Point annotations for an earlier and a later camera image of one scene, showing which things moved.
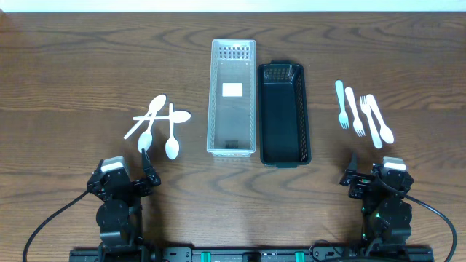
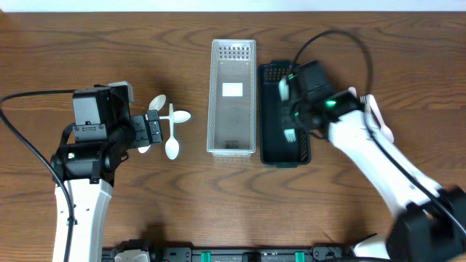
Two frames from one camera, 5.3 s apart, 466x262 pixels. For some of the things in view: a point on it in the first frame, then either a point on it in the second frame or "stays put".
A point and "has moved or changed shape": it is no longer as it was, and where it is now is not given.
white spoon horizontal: [181, 116] stays put
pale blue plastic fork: [343, 118] has moved or changed shape
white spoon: [156, 105] stays put
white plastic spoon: [386, 133] stays put
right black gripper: [362, 182] -> [287, 118]
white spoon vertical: [172, 146] stays put
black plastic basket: [284, 130] stays put
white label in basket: [232, 89] stays put
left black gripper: [137, 185] -> [154, 127]
